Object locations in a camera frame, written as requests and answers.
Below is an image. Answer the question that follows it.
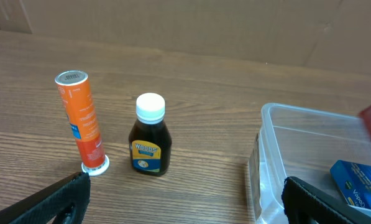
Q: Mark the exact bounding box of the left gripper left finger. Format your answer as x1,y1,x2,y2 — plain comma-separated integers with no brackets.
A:
0,172,91,224

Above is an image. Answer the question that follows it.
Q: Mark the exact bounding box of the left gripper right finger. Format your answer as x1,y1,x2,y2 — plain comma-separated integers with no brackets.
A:
282,176,371,224

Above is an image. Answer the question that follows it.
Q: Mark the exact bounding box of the blue lozenge box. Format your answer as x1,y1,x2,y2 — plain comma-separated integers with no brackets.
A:
330,160,371,210

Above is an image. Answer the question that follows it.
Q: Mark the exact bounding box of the clear plastic container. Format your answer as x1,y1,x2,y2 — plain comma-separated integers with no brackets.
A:
248,103,371,223

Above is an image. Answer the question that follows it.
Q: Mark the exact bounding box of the dark syrup bottle white cap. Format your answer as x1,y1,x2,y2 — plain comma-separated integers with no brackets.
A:
129,93,172,176

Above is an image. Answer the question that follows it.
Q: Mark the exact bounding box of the orange tablet tube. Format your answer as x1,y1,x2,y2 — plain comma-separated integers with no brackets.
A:
55,70,110,176

